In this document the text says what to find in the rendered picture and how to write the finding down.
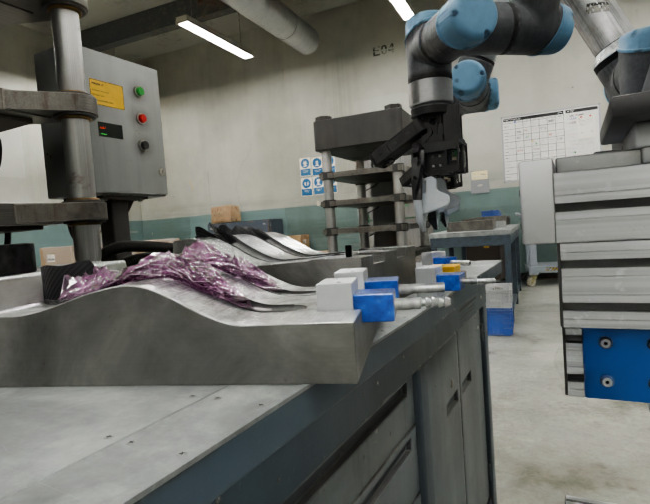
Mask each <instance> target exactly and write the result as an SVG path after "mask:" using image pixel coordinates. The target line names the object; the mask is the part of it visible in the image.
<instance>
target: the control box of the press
mask: <svg viewBox="0 0 650 504"><path fill-rule="evenodd" d="M82 53H83V63H84V73H85V84H86V92H87V93H89V94H91V95H93V96H94V97H95V98H96V99H97V106H98V118H96V120H95V121H92V122H90V123H89V125H90V136H91V146H92V156H93V167H94V177H95V188H96V198H99V199H100V200H104V202H106V203H107V211H108V220H106V222H103V223H102V224H101V234H102V244H103V248H104V247H105V246H107V245H110V244H112V243H115V242H120V241H131V236H130V225H129V214H128V213H129V211H130V208H131V206H132V204H133V202H134V201H137V200H138V202H143V200H145V199H152V198H160V197H166V195H168V190H167V178H166V167H165V156H164V145H163V133H162V122H161V111H160V99H159V88H158V77H157V70H154V69H151V68H148V67H145V66H142V65H139V64H136V63H132V62H129V61H126V60H123V59H120V58H117V57H114V56H111V55H108V54H104V53H101V52H98V51H95V50H92V49H89V48H86V47H83V46H82ZM34 62H35V72H36V82H37V91H49V92H57V91H58V85H57V75H56V65H55V55H54V47H52V48H50V49H47V50H45V51H42V52H39V53H37V54H34ZM41 131H42V141H43V151H44V161H45V171H46V181H47V190H48V199H57V200H64V201H66V199H69V196H68V186H67V176H66V165H65V155H64V145H63V135H62V125H61V122H60V123H45V124H41Z"/></svg>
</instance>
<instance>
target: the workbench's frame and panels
mask: <svg viewBox="0 0 650 504"><path fill-rule="evenodd" d="M487 284H488V283H487ZM487 284H484V283H483V284H480V283H478V285H465V288H463V289H462V290H460V291H456V292H455V293H453V294H452V295H450V296H449V297H448V298H450V300H451V305H450V306H448V307H446V308H445V306H442V307H440V308H439V307H438V306H437V307H434V308H430V309H429V310H427V311H426V312H424V313H423V314H421V315H420V316H418V317H417V318H415V319H414V320H412V321H411V322H409V323H407V324H406V325H404V326H403V327H401V328H400V329H398V330H397V331H395V332H394V333H392V334H391V335H389V336H388V337H386V338H385V339H383V340H382V341H380V342H379V343H377V344H376V345H374V346H372V347H371V348H370V351H369V354H368V357H367V359H366V362H365V365H364V368H363V370H362V373H361V376H360V379H359V381H358V383H357V384H315V385H313V386H312V387H310V388H309V389H307V390H306V391H304V392H303V393H301V394H299V395H298V396H296V397H295V398H293V399H292V400H290V401H289V402H287V403H286V404H284V405H283V406H281V407H280V408H278V409H277V410H275V411H274V412H272V413H271V414H269V415H268V416H266V417H264V418H263V419H261V420H260V421H258V422H257V423H255V424H254V425H252V426H251V427H249V428H248V429H246V430H245V431H243V432H242V433H240V434H239V435H237V436H236V437H234V438H233V439H231V440H230V441H228V442H226V443H225V444H223V445H222V446H220V447H219V448H217V449H216V450H214V451H213V452H211V453H210V454H208V455H207V456H205V457H204V458H202V459H201V460H199V461H198V462H196V463H195V464H193V465H191V466H190V467H188V468H187V469H185V470H184V471H182V472H181V473H179V474H178V475H176V476H175V477H173V478H172V479H170V480H169V481H167V482H166V483H164V484H163V485H161V486H160V487H158V488H156V489H155V490H153V491H152V492H150V493H149V494H147V495H146V496H144V497H143V498H141V499H140V500H138V501H137V502H135V503H134V504H497V491H496V473H495V455H494V437H493V419H492V400H491V382H490V364H489V346H488V328H487V310H486V288H485V285H487Z"/></svg>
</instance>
